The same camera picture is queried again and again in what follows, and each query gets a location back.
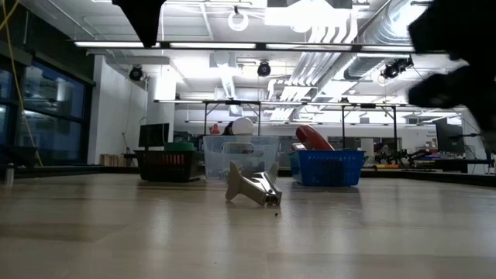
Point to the silver ventilation duct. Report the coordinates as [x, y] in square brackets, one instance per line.
[372, 54]

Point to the black background workstation frame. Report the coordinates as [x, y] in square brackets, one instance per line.
[232, 102]

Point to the overhead LED light bar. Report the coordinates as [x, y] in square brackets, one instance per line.
[213, 45]

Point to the person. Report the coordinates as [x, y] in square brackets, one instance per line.
[228, 129]

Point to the red stapler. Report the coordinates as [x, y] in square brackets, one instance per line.
[314, 138]

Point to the black ceiling spotlight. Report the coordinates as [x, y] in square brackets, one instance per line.
[136, 73]
[264, 69]
[395, 68]

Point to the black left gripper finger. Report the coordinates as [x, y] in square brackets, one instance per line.
[143, 19]

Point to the blue slotted plastic basket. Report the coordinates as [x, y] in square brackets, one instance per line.
[327, 168]

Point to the black computer monitor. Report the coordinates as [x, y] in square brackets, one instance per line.
[153, 135]
[449, 137]

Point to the clear plastic bin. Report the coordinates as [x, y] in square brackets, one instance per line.
[217, 157]

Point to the black slotted plastic basket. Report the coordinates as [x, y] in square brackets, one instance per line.
[166, 172]

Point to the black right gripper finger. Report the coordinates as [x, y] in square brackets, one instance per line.
[457, 27]
[465, 89]

